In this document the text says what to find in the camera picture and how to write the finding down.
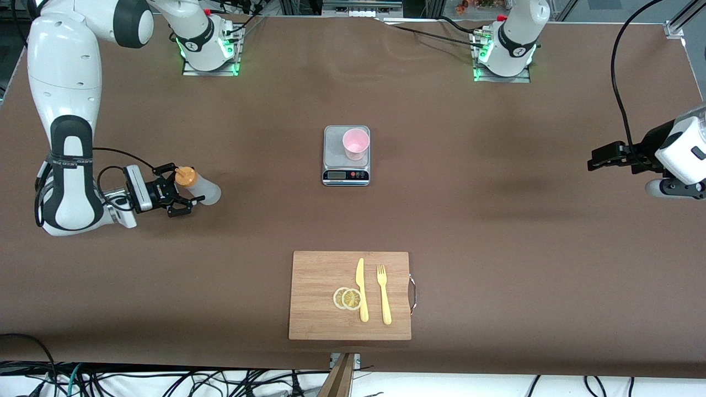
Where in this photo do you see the aluminium frame corner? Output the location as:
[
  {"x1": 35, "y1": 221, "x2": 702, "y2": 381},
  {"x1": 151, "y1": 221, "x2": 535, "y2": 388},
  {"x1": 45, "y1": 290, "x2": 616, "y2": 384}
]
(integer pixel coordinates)
[{"x1": 664, "y1": 0, "x2": 706, "y2": 39}]

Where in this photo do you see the squeeze bottle with orange cap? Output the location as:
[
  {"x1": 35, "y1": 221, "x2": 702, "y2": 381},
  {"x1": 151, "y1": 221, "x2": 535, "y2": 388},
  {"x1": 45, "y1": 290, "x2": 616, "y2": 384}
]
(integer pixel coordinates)
[{"x1": 175, "y1": 167, "x2": 222, "y2": 206}]

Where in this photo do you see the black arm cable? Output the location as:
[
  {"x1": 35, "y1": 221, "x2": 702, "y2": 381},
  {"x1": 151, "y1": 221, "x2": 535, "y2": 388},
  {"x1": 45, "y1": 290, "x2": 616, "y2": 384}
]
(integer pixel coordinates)
[
  {"x1": 609, "y1": 0, "x2": 664, "y2": 166},
  {"x1": 34, "y1": 147, "x2": 166, "y2": 228}
]

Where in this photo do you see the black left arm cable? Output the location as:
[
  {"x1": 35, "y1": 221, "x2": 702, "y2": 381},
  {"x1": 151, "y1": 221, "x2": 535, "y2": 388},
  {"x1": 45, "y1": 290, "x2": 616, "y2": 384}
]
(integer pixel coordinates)
[{"x1": 609, "y1": 0, "x2": 664, "y2": 166}]

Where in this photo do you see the yellow plastic fork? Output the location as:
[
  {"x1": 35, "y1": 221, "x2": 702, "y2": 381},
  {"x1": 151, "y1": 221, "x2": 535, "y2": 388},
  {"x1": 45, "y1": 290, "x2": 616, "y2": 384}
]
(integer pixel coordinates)
[{"x1": 377, "y1": 265, "x2": 393, "y2": 325}]

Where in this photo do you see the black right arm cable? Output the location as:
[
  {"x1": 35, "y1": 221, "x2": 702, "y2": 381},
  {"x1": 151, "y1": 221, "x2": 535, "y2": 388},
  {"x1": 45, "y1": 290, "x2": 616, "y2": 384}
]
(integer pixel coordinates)
[{"x1": 34, "y1": 147, "x2": 166, "y2": 228}]

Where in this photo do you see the brown table cover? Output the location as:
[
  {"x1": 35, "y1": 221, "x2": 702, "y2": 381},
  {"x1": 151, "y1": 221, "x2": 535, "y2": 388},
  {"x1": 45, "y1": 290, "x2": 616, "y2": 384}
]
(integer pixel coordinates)
[{"x1": 0, "y1": 15, "x2": 706, "y2": 379}]

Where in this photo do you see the black looping floor cable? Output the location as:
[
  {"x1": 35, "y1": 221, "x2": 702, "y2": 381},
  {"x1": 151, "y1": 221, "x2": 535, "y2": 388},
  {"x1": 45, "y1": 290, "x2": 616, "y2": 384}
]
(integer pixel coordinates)
[{"x1": 0, "y1": 332, "x2": 59, "y2": 397}]

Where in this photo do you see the wooden post with metal bracket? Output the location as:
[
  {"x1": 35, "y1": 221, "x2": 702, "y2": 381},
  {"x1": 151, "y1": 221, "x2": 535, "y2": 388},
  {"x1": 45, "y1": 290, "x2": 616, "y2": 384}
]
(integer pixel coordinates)
[{"x1": 317, "y1": 352, "x2": 362, "y2": 397}]

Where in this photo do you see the silver digital kitchen scale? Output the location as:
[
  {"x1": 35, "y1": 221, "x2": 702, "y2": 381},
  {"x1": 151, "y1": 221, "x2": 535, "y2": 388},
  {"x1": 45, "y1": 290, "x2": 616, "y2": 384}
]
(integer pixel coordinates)
[{"x1": 322, "y1": 125, "x2": 371, "y2": 187}]

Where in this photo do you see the wooden cutting board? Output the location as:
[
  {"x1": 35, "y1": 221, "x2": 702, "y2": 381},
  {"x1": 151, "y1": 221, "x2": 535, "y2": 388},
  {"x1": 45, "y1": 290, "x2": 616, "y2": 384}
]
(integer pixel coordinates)
[{"x1": 288, "y1": 251, "x2": 412, "y2": 341}]

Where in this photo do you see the pink plastic cup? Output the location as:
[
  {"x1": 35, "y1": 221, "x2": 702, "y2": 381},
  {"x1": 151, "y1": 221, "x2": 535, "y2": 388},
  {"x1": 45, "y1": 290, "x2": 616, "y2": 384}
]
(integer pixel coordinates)
[{"x1": 343, "y1": 128, "x2": 371, "y2": 162}]

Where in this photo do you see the yellow plastic knife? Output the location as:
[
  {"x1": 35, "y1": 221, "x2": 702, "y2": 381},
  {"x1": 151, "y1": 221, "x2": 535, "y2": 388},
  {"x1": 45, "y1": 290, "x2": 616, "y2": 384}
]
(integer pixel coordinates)
[{"x1": 356, "y1": 257, "x2": 370, "y2": 323}]

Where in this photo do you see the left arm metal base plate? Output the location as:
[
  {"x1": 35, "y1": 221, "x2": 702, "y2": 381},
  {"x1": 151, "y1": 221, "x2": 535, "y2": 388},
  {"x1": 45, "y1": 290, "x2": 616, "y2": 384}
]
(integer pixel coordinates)
[{"x1": 472, "y1": 30, "x2": 532, "y2": 84}]

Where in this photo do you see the black cable across table end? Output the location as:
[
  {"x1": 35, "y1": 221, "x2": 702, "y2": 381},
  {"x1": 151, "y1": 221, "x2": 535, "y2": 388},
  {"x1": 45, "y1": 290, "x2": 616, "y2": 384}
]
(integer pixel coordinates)
[{"x1": 381, "y1": 15, "x2": 487, "y2": 46}]

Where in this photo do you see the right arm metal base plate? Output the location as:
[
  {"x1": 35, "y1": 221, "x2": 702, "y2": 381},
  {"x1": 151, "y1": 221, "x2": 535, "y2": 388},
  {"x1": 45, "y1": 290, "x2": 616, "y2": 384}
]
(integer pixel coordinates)
[{"x1": 181, "y1": 25, "x2": 244, "y2": 77}]

